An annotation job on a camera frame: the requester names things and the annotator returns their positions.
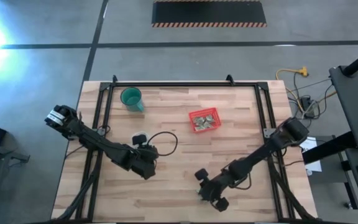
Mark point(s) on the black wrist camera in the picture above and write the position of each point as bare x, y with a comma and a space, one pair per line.
201, 174
139, 138

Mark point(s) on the black power strip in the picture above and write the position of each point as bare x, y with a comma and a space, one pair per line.
306, 104

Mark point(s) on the orange plastic basket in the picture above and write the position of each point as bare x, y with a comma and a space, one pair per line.
192, 119

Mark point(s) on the black aluminium table frame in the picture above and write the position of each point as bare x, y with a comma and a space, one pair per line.
182, 84

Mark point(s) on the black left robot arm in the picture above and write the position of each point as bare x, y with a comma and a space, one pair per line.
85, 137

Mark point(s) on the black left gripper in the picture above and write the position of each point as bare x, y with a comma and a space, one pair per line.
138, 161

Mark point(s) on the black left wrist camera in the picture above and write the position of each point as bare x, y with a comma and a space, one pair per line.
139, 138

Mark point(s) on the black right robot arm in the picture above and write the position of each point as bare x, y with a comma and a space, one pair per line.
259, 155

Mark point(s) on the grey equipment stand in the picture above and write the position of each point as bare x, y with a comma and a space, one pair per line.
8, 154

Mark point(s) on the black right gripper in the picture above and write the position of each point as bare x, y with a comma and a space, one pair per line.
216, 191

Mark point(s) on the white paper sheet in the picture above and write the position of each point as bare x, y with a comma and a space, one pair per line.
312, 165

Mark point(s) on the teal plastic cup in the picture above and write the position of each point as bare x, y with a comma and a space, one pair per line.
131, 99

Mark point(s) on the black desk support bar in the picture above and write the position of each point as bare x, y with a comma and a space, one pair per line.
331, 147

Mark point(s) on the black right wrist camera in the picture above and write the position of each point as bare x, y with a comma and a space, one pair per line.
201, 174

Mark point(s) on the hazard-striped black floor mat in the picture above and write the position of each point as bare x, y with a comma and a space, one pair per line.
208, 12

